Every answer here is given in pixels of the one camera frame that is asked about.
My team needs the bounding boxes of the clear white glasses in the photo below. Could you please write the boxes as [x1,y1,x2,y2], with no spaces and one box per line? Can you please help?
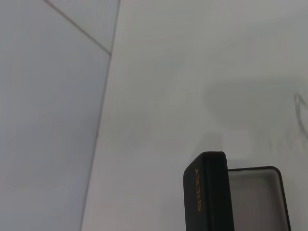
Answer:
[293,93,308,132]

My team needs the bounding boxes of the black glasses case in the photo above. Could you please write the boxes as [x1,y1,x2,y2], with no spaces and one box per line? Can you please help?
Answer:
[183,151,292,231]

